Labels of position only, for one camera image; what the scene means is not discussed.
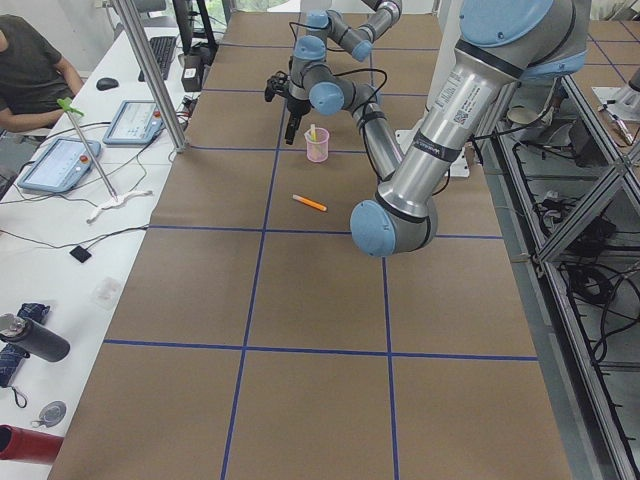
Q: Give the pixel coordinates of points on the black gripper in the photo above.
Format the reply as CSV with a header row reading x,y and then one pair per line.
x,y
294,105

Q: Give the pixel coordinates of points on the orange highlighter pen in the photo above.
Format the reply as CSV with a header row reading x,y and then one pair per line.
x,y
310,203

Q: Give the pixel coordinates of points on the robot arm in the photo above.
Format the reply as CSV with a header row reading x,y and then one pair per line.
x,y
500,42
357,41

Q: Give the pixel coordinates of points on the pink mesh pen holder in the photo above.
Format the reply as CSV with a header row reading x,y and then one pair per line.
x,y
317,151

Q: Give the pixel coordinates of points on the black box with label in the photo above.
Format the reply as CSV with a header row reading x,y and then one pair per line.
x,y
196,66

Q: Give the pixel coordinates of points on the black keyboard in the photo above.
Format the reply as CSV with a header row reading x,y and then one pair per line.
x,y
163,48

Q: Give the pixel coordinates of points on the far teach pendant tablet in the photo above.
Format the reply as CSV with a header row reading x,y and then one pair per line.
x,y
136,123

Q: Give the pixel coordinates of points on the teach pendant tablet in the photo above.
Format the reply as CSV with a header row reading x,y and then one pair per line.
x,y
136,123
58,168

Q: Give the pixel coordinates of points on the black computer mouse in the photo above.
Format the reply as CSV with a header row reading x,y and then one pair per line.
x,y
106,83

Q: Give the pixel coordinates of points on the metal rod with green clip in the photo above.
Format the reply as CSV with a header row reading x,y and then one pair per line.
x,y
66,105

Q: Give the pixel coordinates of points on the near teach pendant tablet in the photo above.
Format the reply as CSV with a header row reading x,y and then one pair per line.
x,y
58,168

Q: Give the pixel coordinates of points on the small black square device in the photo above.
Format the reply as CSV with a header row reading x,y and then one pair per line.
x,y
80,254

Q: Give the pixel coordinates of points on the seated person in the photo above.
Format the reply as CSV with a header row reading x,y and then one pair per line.
x,y
34,77

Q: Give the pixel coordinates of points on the black water bottle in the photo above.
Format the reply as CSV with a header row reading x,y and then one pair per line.
x,y
34,338

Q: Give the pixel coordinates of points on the blue folded umbrella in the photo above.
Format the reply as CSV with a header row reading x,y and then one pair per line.
x,y
11,354

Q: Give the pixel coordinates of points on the red bottle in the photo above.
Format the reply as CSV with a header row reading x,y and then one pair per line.
x,y
30,446

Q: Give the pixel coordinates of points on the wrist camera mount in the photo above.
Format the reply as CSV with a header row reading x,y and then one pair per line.
x,y
276,85

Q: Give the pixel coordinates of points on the aluminium frame post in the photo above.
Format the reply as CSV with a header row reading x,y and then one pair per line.
x,y
140,45

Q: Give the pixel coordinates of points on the round metal keychain tag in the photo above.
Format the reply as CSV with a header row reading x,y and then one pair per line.
x,y
52,414

